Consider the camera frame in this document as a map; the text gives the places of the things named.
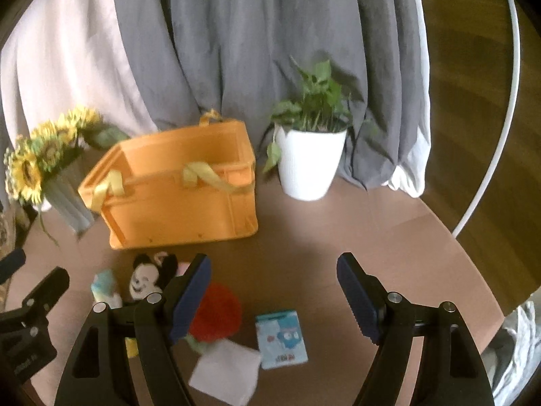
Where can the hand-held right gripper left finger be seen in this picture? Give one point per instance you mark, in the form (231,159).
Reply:
(192,300)

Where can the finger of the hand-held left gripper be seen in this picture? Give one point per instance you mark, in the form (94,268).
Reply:
(12,262)
(44,289)

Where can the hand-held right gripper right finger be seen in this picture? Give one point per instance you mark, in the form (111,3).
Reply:
(357,300)

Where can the red round plush toy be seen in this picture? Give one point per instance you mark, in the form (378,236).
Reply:
(217,315)

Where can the pink plush toy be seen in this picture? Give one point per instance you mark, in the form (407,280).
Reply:
(182,268)

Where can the black white mouse plush toy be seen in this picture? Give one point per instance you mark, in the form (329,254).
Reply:
(146,279)

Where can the orange plastic storage box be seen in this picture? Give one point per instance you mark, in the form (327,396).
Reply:
(181,194)

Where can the small yellow soft toy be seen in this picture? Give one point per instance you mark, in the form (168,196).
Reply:
(132,347)

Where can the light blue small plush toy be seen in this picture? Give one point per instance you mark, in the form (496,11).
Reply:
(105,289)

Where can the grey ribbed vase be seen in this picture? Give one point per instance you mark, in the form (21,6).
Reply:
(67,203)

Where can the artificial sunflower bouquet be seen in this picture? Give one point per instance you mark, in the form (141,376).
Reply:
(40,152)

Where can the white sheer curtain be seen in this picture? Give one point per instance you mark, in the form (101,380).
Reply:
(412,173)

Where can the white ribbed plant pot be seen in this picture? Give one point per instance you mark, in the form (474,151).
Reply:
(308,163)

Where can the white patterned cloth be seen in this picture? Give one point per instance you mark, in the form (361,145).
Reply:
(522,346)

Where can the green leafy plant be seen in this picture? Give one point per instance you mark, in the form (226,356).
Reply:
(315,101)

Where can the pale pink curtain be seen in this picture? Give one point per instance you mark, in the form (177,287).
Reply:
(63,59)

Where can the grey curtain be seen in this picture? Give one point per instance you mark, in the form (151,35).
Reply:
(253,42)

